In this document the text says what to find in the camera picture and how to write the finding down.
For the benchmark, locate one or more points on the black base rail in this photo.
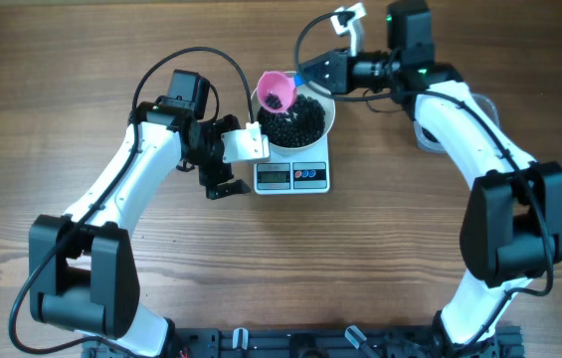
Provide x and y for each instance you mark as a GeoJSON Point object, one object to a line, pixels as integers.
{"type": "Point", "coordinates": [402, 341]}

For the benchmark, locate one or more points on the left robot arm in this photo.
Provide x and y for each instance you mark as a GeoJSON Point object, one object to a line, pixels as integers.
{"type": "Point", "coordinates": [83, 275]}

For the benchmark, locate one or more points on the white digital kitchen scale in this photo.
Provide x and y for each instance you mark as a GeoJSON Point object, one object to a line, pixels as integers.
{"type": "Point", "coordinates": [291, 171]}

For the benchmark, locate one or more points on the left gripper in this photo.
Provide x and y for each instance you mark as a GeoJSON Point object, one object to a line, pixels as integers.
{"type": "Point", "coordinates": [221, 172]}

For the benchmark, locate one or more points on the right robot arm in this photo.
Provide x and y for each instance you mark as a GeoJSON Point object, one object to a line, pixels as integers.
{"type": "Point", "coordinates": [512, 229]}

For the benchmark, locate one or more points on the black beans in bowl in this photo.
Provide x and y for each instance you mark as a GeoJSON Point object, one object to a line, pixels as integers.
{"type": "Point", "coordinates": [300, 126]}

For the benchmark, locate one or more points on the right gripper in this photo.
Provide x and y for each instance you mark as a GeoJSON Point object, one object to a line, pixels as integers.
{"type": "Point", "coordinates": [338, 82]}

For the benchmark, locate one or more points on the pink scoop blue handle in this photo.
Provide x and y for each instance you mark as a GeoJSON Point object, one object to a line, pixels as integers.
{"type": "Point", "coordinates": [277, 91]}

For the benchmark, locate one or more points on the clear plastic container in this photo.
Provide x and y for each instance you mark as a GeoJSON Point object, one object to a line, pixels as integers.
{"type": "Point", "coordinates": [426, 141]}

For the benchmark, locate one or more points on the white bowl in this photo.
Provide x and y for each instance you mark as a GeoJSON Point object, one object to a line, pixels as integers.
{"type": "Point", "coordinates": [327, 103]}

